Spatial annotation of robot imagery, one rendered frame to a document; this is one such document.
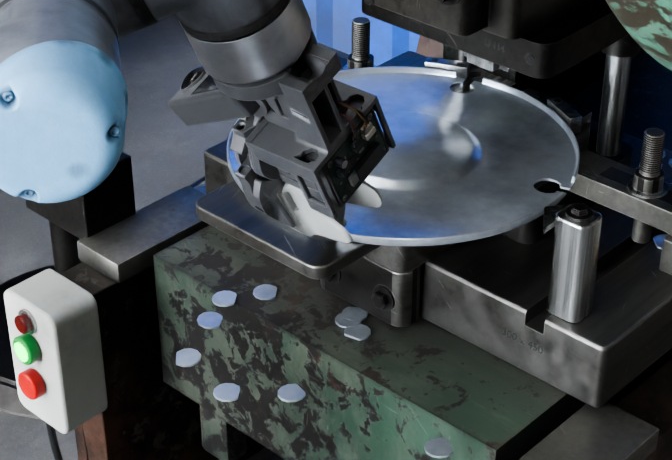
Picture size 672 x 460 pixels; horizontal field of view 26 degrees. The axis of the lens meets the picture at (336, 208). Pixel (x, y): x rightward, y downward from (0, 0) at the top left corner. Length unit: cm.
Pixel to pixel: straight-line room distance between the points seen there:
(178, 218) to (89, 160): 67
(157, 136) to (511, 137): 170
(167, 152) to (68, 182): 208
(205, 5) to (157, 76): 224
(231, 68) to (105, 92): 19
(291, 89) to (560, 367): 37
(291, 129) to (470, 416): 30
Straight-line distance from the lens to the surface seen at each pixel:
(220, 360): 132
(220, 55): 89
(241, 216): 112
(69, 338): 131
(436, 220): 111
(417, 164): 117
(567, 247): 111
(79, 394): 136
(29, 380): 135
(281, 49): 89
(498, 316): 118
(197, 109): 101
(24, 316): 132
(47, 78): 71
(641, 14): 79
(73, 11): 78
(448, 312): 121
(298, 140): 95
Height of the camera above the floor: 137
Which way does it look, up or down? 32 degrees down
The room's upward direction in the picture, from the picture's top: straight up
